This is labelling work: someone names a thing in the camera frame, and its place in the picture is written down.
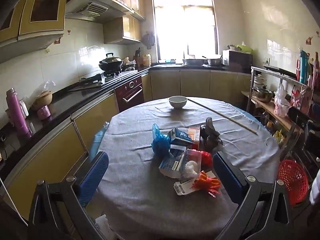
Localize dark foil bag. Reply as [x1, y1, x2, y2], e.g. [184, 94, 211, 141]
[200, 117, 225, 153]

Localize white paper sheet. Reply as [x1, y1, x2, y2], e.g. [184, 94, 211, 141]
[95, 214, 118, 240]

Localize orange and white box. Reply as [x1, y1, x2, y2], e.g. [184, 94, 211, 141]
[187, 127, 202, 150]

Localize steel range hood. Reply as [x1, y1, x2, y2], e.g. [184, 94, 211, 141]
[65, 0, 134, 24]

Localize clear plastic bag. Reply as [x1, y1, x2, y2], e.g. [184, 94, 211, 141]
[37, 80, 57, 98]

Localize blue table cover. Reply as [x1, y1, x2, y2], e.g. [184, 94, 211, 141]
[89, 121, 110, 160]

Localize brown clay pot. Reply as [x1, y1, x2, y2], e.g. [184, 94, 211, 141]
[32, 91, 53, 110]

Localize blue thermos bottle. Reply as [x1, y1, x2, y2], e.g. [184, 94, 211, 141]
[299, 50, 310, 85]

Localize yellow upper cabinet with panels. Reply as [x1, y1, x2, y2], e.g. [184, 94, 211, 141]
[0, 0, 69, 64]

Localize red plastic basket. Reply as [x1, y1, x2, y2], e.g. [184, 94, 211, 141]
[277, 159, 309, 207]

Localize glossy yellow upper cabinets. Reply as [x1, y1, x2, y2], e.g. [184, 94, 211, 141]
[103, 0, 146, 45]

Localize orange plastic wrapper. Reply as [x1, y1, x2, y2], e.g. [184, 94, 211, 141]
[192, 170, 222, 195]

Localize large metal basin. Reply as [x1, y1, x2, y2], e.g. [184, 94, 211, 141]
[182, 56, 208, 66]

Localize green lid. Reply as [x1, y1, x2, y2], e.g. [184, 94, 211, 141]
[235, 44, 253, 54]

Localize white ceramic bowl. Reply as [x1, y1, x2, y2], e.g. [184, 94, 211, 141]
[169, 96, 188, 109]

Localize black gas stove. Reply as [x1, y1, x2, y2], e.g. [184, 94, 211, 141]
[80, 70, 138, 85]

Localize blue and white carton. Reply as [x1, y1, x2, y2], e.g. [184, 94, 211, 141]
[167, 127, 194, 147]

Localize metal shelf rack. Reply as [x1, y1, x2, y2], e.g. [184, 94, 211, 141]
[241, 66, 320, 180]

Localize pink thermos flask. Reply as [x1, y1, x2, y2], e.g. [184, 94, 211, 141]
[5, 87, 32, 138]

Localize pink and white plastic bag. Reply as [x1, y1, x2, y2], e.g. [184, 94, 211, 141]
[274, 82, 292, 118]

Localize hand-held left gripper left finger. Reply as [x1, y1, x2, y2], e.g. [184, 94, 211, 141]
[28, 151, 110, 240]

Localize knife block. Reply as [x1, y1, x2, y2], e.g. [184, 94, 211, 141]
[134, 47, 143, 67]

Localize dark red oven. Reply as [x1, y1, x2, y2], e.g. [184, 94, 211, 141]
[114, 76, 145, 113]

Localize black wok with lid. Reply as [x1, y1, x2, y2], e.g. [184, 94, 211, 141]
[98, 52, 124, 72]

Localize dark microwave oven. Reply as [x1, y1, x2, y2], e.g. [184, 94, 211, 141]
[222, 49, 253, 73]

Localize blue and white box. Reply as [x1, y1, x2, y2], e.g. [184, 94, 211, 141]
[159, 148, 187, 179]

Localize yellow lower cabinets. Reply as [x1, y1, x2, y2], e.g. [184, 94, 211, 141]
[0, 69, 252, 220]

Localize steel cooking pot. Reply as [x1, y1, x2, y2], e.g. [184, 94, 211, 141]
[252, 85, 274, 103]

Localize dark hanging bag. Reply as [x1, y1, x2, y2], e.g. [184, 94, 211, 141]
[142, 31, 155, 50]

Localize blue plastic bag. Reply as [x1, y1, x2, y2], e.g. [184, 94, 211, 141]
[151, 123, 172, 158]

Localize long wooden stick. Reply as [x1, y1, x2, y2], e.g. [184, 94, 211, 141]
[187, 98, 257, 135]

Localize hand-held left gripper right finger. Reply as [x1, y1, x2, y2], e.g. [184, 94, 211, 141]
[212, 151, 293, 240]

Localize white cup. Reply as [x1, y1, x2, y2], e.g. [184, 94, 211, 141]
[19, 99, 30, 117]

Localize pink mug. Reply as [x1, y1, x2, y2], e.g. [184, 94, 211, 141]
[37, 105, 52, 118]

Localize kitchen window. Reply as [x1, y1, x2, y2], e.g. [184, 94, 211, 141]
[151, 0, 217, 64]

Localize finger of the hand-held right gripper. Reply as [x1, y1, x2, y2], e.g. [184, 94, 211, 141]
[288, 107, 320, 155]

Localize white barcode label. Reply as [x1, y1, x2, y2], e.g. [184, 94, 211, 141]
[174, 180, 198, 195]

